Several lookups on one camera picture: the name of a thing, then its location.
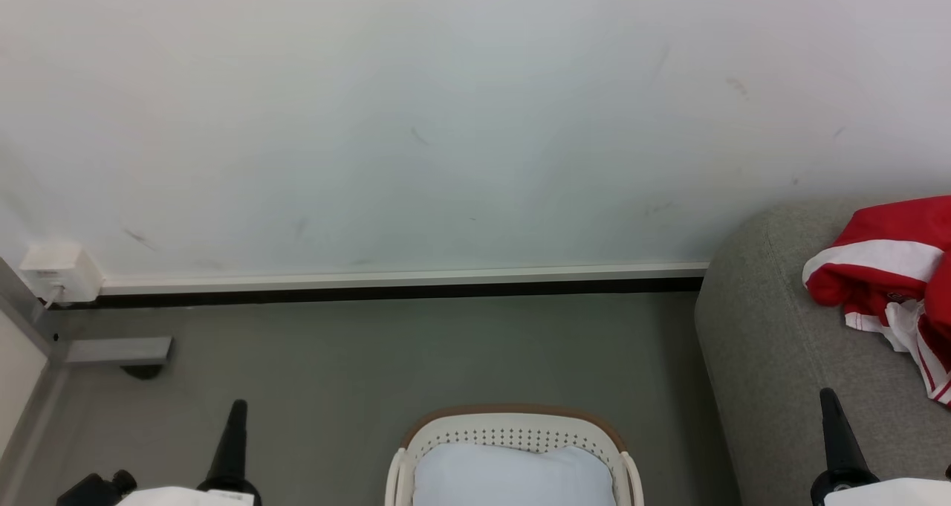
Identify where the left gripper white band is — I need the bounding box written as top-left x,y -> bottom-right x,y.
118,399 -> 262,506

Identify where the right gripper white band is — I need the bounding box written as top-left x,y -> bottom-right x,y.
810,387 -> 951,506

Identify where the white perforated laundry basket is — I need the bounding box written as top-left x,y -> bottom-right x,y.
383,403 -> 646,506

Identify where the grey fabric sofa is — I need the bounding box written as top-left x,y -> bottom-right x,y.
694,197 -> 951,506

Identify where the grey framed partition panel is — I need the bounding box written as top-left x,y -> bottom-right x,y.
0,256 -> 69,486

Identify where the white cloth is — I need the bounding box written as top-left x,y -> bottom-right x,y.
412,442 -> 618,506

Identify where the grey metal floor bracket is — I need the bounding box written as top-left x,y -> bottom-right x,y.
65,336 -> 174,381

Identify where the white black wall baseboard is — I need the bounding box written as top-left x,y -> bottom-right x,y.
45,262 -> 709,311

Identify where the white wall socket box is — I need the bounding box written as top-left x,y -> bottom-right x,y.
19,243 -> 104,305

